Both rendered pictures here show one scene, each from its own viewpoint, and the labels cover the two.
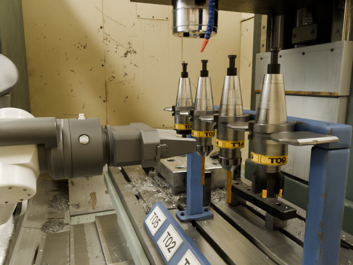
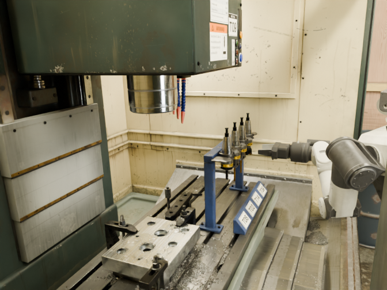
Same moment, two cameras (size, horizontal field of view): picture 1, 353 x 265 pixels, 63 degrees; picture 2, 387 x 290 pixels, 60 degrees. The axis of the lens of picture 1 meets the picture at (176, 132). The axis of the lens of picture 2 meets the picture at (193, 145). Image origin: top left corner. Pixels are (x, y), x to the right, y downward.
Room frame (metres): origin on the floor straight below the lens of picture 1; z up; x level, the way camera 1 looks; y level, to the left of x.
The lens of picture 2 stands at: (1.74, 0.79, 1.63)
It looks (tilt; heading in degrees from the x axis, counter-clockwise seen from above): 16 degrees down; 224
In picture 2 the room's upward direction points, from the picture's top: 2 degrees counter-clockwise
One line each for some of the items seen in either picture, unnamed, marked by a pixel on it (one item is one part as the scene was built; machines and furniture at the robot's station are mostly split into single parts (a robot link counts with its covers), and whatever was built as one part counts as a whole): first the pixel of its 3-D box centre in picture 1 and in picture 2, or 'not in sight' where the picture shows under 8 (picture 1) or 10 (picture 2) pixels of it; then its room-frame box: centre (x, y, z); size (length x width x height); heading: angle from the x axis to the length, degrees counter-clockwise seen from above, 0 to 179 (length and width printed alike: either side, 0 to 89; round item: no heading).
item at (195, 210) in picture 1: (195, 166); (209, 195); (0.79, -0.05, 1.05); 0.10 x 0.05 x 0.30; 110
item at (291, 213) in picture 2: not in sight; (220, 213); (0.44, -0.28, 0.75); 0.89 x 0.70 x 0.26; 110
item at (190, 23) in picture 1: (194, 17); (152, 91); (1.05, -0.06, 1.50); 0.16 x 0.16 x 0.12
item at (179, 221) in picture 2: (197, 176); (185, 222); (0.92, -0.07, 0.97); 0.13 x 0.03 x 0.15; 20
